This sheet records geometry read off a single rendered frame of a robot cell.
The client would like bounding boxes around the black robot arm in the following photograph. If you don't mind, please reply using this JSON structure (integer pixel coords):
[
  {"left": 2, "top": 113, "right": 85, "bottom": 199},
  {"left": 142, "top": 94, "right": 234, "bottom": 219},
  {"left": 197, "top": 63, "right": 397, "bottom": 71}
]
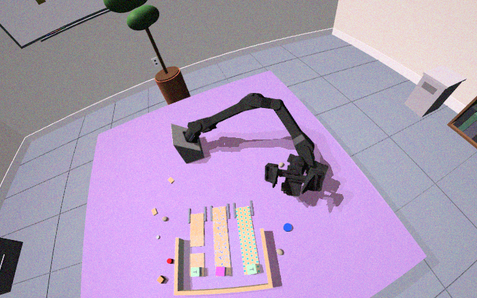
[{"left": 182, "top": 93, "right": 328, "bottom": 196}]

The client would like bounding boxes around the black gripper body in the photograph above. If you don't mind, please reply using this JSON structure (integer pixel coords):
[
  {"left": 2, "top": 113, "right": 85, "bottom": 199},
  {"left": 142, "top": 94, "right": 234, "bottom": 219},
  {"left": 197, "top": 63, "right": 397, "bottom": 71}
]
[{"left": 265, "top": 161, "right": 324, "bottom": 191}]

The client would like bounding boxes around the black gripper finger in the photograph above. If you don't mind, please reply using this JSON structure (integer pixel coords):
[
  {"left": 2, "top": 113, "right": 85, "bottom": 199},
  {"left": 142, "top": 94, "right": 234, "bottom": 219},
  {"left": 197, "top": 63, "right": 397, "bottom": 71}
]
[
  {"left": 269, "top": 167, "right": 278, "bottom": 188},
  {"left": 301, "top": 173, "right": 318, "bottom": 194}
]

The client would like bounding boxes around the small tan cube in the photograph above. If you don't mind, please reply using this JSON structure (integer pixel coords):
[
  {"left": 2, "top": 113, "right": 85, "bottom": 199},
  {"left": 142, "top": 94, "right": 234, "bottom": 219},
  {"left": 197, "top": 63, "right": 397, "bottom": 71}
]
[{"left": 157, "top": 275, "right": 166, "bottom": 284}]

